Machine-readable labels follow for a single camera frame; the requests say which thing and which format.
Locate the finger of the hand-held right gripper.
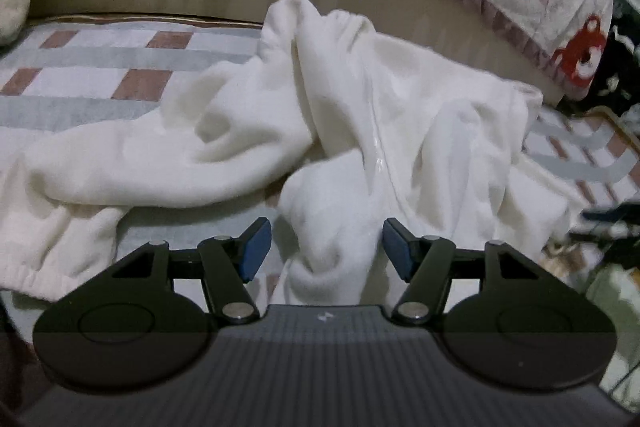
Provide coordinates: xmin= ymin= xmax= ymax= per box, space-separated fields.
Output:
xmin=567 ymin=202 xmax=640 ymax=258

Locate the checked bed sheet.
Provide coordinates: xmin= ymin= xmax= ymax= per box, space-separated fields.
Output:
xmin=0 ymin=14 xmax=640 ymax=308

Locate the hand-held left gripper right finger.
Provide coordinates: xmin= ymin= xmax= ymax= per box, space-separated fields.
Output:
xmin=381 ymin=217 xmax=543 ymax=325

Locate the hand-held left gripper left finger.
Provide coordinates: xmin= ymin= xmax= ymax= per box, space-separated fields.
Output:
xmin=107 ymin=217 xmax=273 ymax=325

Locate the dark patterned cloth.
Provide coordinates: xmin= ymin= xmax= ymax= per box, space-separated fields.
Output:
xmin=600 ymin=0 xmax=640 ymax=118

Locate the pale green cloth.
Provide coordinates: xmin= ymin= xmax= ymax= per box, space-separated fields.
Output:
xmin=585 ymin=264 xmax=640 ymax=408

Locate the white fleece garment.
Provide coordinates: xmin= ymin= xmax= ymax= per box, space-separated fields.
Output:
xmin=0 ymin=0 xmax=588 ymax=308

